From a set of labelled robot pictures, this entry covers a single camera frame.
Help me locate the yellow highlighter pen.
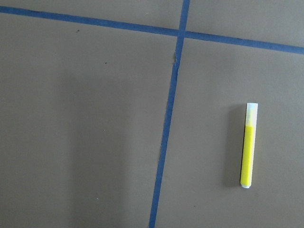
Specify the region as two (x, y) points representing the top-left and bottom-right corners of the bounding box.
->
(240, 103), (258, 189)

